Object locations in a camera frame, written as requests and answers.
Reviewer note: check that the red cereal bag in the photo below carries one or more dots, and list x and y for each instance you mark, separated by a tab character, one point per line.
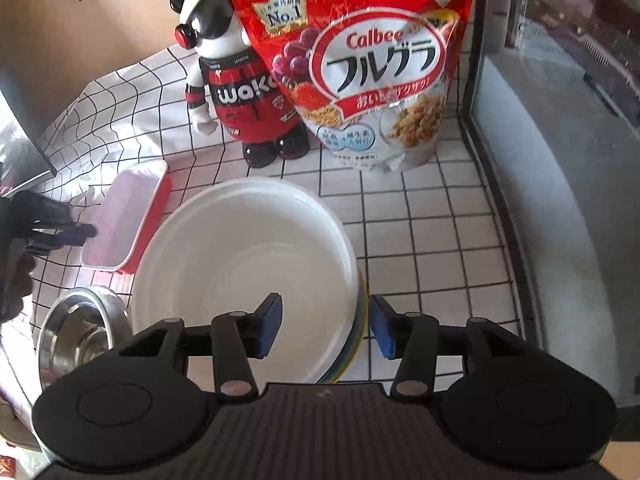
380	60

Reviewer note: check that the white computer case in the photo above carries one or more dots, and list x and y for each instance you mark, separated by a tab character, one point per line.
550	210

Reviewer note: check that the black checked white tablecloth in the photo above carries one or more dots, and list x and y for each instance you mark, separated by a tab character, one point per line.
425	240

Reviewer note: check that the blue bowl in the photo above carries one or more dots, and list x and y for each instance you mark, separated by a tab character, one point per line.
356	360

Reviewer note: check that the panda robot toy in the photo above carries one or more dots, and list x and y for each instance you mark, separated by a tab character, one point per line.
240	105

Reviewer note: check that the red plate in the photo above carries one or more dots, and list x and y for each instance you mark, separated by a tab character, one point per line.
152	230

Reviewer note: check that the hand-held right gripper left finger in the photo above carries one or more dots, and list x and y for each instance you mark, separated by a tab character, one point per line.
270	325

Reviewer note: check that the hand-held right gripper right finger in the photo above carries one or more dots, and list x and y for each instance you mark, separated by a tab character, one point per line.
382	327

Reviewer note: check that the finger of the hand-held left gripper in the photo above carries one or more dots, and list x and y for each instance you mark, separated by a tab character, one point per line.
75	233

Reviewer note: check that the white bowl with yellow rim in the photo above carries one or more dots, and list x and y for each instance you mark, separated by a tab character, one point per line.
364	320

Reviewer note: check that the dark monitor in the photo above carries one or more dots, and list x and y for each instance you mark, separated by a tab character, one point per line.
20	150

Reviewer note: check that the large white paper bowl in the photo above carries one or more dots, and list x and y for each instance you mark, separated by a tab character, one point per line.
240	260

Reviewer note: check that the stainless steel bowl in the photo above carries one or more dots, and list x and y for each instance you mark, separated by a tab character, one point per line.
75	330

